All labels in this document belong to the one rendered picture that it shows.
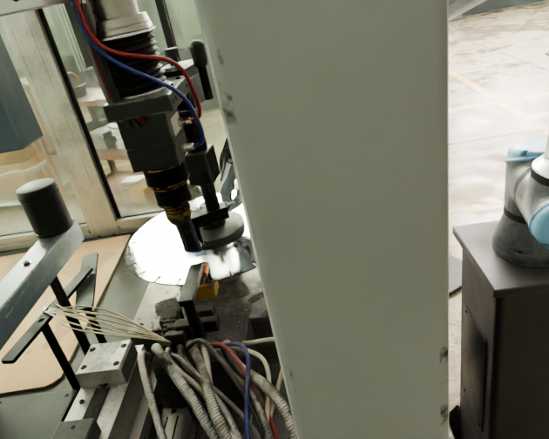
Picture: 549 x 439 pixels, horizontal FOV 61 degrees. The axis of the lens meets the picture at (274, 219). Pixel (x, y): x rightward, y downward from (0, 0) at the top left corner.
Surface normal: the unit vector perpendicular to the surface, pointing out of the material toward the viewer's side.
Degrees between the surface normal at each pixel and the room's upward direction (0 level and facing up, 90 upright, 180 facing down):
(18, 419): 0
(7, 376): 0
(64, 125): 90
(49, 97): 90
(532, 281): 0
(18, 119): 90
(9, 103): 90
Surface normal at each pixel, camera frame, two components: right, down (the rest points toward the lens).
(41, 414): -0.18, -0.87
